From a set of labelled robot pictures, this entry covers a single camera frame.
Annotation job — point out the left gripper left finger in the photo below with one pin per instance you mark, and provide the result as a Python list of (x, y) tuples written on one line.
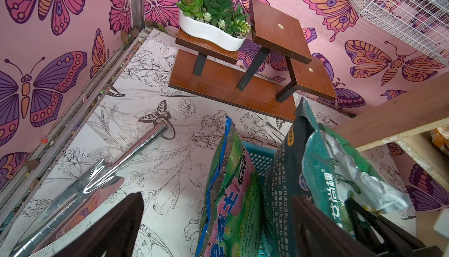
[(114, 235)]

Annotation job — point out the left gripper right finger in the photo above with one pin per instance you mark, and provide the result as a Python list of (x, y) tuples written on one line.
[(316, 235)]

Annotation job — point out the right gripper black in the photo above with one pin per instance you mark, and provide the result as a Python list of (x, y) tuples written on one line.
[(384, 237)]

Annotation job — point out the dark green soil bag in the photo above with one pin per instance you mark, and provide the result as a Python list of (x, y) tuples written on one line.
[(315, 163)]

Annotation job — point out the blue green soil bag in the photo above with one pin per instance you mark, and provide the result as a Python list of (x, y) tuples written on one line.
[(231, 216)]

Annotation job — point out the orange white fertilizer bag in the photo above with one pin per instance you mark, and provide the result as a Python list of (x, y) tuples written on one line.
[(440, 138)]

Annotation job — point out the wooden two-tier shelf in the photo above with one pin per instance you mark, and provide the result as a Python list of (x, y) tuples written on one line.
[(405, 120)]

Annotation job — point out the chrome garden trowel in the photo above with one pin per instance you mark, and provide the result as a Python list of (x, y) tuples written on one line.
[(83, 196)]

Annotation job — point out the teal plastic basket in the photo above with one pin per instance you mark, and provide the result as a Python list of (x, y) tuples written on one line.
[(261, 158)]

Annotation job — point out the brown stepped plant stand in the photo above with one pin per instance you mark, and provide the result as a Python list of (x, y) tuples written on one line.
[(201, 67)]

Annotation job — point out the white planter with succulents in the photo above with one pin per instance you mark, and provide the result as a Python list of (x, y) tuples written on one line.
[(221, 22)]

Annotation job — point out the white wire basket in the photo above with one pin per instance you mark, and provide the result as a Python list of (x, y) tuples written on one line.
[(422, 24)]

